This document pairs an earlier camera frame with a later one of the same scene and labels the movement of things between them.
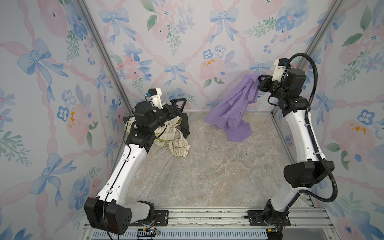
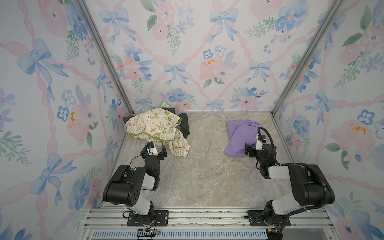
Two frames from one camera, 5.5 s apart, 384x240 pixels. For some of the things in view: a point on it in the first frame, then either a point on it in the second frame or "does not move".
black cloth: x=183 y=126 does not move
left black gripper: x=176 y=112 -> x=160 y=156
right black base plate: x=256 y=219 does not move
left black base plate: x=161 y=219 does not move
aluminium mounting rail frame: x=310 y=224 does not move
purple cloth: x=230 y=112 -> x=240 y=132
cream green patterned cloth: x=168 y=135 does not move
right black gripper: x=264 y=84 -> x=252 y=148
